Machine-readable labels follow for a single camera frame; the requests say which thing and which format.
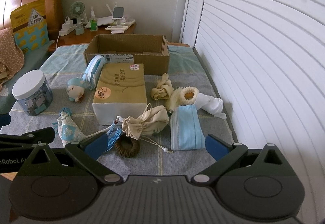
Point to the white lidded clear jar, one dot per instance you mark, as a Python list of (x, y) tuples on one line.
[(32, 92)]

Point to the blue round plush doll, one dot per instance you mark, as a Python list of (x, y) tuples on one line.
[(75, 89)]

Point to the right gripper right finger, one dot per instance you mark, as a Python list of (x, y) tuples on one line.
[(225, 156)]

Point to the green spray bottle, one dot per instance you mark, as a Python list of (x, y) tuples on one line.
[(93, 21)]

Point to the green grey plaid blanket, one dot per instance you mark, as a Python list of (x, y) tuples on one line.
[(68, 62)]

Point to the floral blue drawstring pouch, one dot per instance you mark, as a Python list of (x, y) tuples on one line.
[(67, 129)]

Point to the brown dotted fabric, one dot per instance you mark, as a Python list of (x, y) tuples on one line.
[(12, 57)]

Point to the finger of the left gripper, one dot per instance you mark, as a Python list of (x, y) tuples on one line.
[(45, 135)]

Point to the yellow blue paper bag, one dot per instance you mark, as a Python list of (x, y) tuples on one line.
[(30, 26)]

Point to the wooden nightstand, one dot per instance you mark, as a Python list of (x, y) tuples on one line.
[(72, 38)]

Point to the white wifi router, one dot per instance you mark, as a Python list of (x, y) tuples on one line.
[(103, 21)]

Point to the green desk fan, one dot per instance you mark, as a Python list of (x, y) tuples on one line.
[(77, 10)]

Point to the blue white tassel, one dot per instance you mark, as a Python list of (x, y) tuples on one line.
[(114, 133)]

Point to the cream fluffy scrunchie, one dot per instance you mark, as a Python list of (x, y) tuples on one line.
[(181, 97)]

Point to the white louvered closet doors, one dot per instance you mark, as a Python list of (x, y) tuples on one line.
[(266, 58)]

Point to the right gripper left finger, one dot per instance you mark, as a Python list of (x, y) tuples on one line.
[(91, 165)]

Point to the blue face mask stack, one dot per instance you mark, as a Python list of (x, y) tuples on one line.
[(186, 133)]

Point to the white remote control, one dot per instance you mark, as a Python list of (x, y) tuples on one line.
[(116, 29)]

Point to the beige knotted cloth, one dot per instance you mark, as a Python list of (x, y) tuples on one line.
[(163, 89)]

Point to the brown hair scrunchie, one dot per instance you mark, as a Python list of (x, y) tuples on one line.
[(127, 147)]

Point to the white power strip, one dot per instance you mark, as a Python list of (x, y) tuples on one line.
[(67, 27)]

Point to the beige drawstring pouch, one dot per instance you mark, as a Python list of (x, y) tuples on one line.
[(151, 121)]

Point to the small white smart display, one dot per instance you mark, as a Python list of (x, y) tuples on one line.
[(118, 14)]

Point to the brown cardboard box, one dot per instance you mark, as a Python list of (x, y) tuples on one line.
[(149, 50)]

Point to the white cloth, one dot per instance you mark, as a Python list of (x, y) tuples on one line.
[(211, 105)]

